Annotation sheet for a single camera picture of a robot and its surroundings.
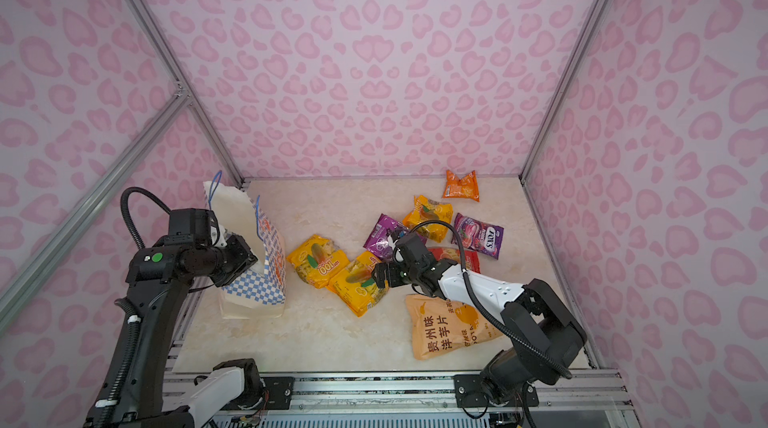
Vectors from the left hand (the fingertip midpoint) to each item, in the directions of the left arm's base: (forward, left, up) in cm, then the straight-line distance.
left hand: (257, 251), depth 72 cm
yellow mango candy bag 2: (-1, -22, -19) cm, 29 cm away
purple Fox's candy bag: (+18, -61, -23) cm, 67 cm away
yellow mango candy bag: (+7, -10, -19) cm, 22 cm away
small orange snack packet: (+37, -60, -20) cm, 73 cm away
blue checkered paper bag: (-5, +2, -11) cm, 12 cm away
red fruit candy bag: (+9, -57, -22) cm, 62 cm away
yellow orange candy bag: (+27, -43, -19) cm, 54 cm away
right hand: (+2, -30, -16) cm, 34 cm away
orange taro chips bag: (-12, -44, -21) cm, 51 cm away
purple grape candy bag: (+15, -30, -18) cm, 38 cm away
